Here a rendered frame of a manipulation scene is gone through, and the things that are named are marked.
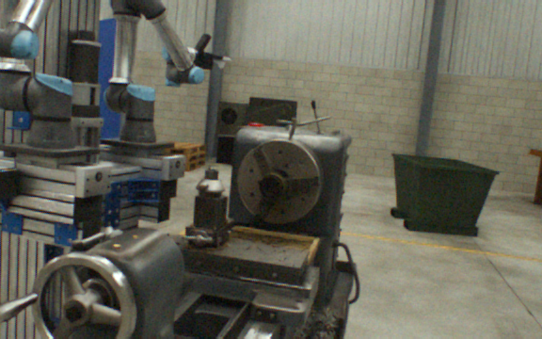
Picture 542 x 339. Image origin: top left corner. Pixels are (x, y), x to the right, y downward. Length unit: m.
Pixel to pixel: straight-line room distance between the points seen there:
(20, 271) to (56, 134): 0.65
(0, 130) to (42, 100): 0.44
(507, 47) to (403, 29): 2.23
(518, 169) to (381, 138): 3.00
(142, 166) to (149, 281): 1.39
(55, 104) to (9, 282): 0.80
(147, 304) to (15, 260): 1.47
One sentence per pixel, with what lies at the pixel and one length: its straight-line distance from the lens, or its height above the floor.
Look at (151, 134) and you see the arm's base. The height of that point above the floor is 1.20.
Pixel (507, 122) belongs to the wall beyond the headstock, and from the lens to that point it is 12.10.
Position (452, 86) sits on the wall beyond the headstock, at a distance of 11.90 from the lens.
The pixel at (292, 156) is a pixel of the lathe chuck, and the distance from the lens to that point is 1.87.
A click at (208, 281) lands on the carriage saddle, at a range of 1.34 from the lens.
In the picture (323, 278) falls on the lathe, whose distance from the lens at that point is 2.11.
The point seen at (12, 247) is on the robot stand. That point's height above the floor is 0.74.
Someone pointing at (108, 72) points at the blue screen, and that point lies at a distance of 7.13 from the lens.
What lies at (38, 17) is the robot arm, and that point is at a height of 1.55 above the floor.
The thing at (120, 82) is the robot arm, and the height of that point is 1.40.
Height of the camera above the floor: 1.36
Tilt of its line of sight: 7 degrees down
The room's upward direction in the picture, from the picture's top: 5 degrees clockwise
